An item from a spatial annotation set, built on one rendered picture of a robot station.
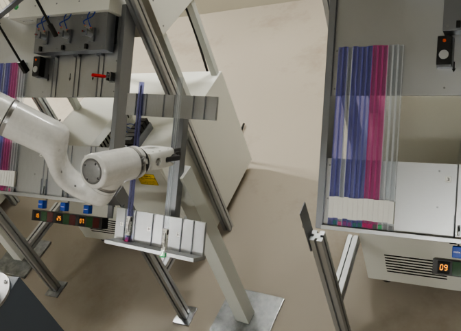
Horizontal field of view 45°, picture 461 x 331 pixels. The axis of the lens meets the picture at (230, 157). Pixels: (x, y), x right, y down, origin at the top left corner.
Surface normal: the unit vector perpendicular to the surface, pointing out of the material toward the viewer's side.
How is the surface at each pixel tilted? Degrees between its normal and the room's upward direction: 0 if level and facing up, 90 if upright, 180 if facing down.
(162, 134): 0
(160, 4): 90
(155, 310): 0
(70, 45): 43
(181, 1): 90
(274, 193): 0
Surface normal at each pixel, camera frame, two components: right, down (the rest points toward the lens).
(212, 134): 0.89, 0.04
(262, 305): -0.28, -0.74
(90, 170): -0.51, 0.14
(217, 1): -0.26, 0.67
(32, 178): -0.45, -0.08
